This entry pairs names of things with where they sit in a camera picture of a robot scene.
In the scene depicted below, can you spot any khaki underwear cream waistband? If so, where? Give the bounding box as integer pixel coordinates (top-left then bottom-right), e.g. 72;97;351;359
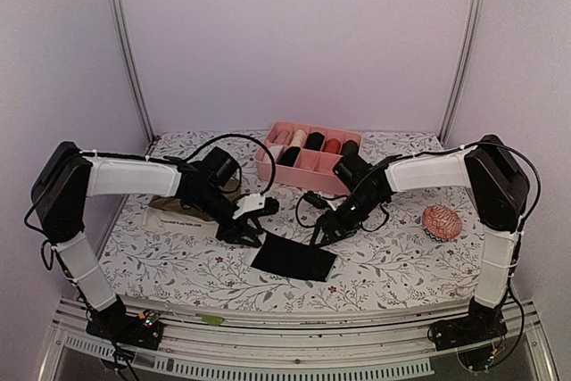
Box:
141;195;219;236

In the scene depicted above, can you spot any pink divided storage box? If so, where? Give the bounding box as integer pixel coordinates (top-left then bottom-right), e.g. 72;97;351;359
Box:
254;121;362;195

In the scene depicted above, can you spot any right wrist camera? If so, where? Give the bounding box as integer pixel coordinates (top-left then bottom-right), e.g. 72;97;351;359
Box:
303;191;336;211

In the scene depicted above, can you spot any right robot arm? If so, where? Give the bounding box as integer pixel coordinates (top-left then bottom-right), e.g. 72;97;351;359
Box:
310;134;537;342

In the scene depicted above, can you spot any red patterned bowl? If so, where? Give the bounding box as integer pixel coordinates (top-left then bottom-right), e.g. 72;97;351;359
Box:
422;205;463;242

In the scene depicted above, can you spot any beige rolled underwear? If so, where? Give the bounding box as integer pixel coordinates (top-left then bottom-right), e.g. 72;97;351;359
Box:
290;128;307;147

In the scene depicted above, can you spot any right aluminium frame post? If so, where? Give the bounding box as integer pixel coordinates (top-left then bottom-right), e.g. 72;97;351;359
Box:
438;0;484;145

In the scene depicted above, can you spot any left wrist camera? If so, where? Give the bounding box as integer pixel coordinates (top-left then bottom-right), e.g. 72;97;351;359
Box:
233;194;266;219

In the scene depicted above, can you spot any pink folded cloth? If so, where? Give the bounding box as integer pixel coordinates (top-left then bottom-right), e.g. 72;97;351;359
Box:
273;129;292;145

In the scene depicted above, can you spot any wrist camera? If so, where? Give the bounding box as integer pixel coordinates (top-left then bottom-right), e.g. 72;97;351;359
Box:
303;191;336;211
233;194;266;219

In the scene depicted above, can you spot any black rolled underwear back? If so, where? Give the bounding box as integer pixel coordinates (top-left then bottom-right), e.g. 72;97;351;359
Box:
304;132;325;152

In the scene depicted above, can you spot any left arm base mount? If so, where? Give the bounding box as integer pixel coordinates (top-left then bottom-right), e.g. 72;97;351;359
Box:
86;302;164;351

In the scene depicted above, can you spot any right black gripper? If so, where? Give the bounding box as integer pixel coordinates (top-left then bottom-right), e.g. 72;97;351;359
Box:
310;188;385;249

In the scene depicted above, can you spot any olive rolled underwear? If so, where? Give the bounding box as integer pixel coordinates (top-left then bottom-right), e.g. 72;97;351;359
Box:
340;140;360;156

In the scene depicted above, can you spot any red rolled underwear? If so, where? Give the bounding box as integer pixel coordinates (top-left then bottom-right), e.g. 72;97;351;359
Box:
323;138;341;154

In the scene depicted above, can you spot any left aluminium frame post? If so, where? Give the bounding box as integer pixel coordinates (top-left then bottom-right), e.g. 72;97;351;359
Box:
109;0;155;144

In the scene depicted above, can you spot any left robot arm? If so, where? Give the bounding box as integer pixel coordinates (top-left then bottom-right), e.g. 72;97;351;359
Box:
23;141;279;340

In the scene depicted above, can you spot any white folded cloth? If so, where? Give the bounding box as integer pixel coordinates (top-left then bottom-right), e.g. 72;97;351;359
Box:
269;145;284;162

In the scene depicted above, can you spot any green tape scrap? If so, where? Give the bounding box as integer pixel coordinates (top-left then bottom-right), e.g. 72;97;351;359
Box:
200;314;225;327

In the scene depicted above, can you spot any black underwear white trim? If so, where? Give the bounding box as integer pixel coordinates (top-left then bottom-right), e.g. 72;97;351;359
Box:
252;233;336;282

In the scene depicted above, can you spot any aluminium frame post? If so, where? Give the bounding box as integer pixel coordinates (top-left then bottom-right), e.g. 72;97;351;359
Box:
438;0;484;145
109;0;155;144

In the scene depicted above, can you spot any black rolled underwear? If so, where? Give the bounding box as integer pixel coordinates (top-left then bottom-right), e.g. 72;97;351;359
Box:
277;146;301;167
304;132;325;152

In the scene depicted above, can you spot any black rolled underwear front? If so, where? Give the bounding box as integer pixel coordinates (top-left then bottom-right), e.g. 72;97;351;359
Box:
277;146;301;167

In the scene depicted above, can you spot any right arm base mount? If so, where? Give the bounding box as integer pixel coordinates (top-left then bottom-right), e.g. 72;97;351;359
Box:
426;298;508;372

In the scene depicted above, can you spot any aluminium front rail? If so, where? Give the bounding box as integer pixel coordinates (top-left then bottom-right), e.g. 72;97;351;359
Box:
38;298;559;380

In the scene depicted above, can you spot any floral table mat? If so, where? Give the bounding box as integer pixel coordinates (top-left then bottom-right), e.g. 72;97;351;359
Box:
91;129;508;314

